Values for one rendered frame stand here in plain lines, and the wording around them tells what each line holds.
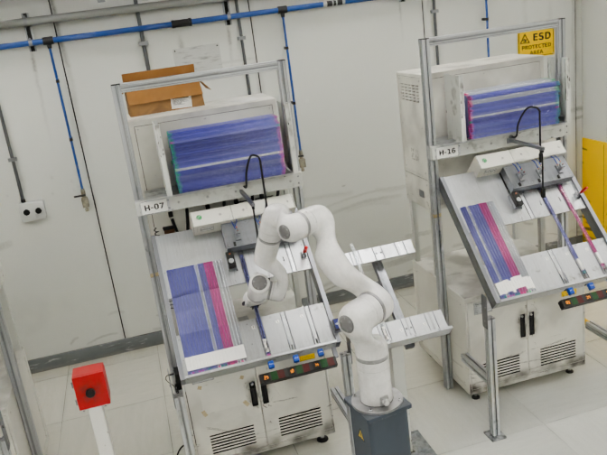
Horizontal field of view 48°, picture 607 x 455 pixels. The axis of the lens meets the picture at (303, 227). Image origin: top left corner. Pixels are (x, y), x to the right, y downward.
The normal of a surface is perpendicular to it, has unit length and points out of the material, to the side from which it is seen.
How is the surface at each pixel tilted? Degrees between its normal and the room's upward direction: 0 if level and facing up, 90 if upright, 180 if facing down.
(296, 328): 43
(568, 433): 0
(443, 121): 90
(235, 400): 90
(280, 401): 90
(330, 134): 90
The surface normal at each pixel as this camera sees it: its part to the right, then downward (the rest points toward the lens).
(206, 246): 0.08, -0.52
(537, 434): -0.13, -0.94
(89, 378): 0.26, 0.26
